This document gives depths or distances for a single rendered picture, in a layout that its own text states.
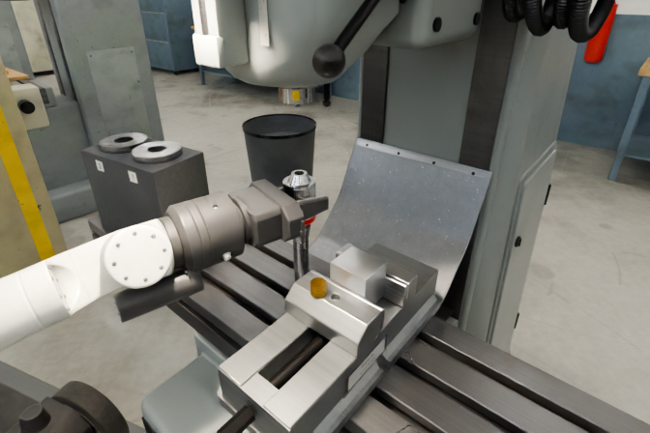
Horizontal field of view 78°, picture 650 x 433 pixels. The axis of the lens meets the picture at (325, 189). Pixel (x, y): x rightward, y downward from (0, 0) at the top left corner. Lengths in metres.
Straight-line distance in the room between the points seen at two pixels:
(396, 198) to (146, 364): 1.40
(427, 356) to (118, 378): 1.52
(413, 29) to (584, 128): 4.26
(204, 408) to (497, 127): 0.69
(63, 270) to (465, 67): 0.70
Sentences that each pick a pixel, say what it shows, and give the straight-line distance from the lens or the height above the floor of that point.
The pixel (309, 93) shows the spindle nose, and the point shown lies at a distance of 0.52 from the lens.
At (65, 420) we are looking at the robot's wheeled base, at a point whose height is 0.61.
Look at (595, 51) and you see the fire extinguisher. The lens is 4.49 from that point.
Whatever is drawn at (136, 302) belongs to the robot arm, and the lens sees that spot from 0.51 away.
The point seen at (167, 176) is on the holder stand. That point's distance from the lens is 0.78.
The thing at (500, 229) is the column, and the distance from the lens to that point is 0.92.
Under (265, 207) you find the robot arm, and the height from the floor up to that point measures 1.16.
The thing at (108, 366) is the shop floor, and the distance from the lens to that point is 2.04.
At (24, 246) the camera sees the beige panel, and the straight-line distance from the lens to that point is 2.37.
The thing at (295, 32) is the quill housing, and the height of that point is 1.37.
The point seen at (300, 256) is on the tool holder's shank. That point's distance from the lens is 0.63.
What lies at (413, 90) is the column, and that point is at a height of 1.22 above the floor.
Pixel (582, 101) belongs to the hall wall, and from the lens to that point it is 4.71.
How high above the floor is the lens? 1.41
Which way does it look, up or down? 27 degrees down
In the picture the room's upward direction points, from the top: straight up
